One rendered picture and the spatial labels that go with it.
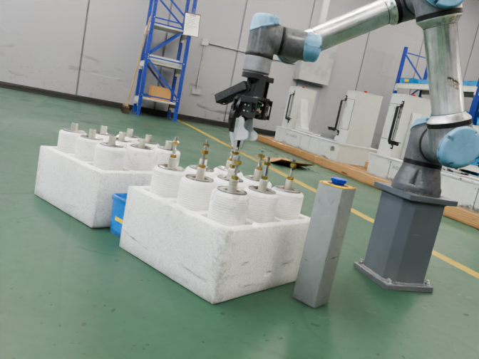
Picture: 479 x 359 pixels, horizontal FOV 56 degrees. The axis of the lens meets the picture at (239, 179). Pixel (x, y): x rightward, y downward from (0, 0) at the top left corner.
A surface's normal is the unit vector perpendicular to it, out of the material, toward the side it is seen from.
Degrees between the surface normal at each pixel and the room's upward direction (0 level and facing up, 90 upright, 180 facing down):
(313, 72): 90
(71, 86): 90
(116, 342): 0
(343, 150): 90
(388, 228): 90
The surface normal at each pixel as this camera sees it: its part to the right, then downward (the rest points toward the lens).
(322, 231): -0.66, 0.00
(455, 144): 0.09, 0.31
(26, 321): 0.19, -0.97
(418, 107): 0.32, 0.22
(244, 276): 0.73, 0.25
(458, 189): -0.93, -0.13
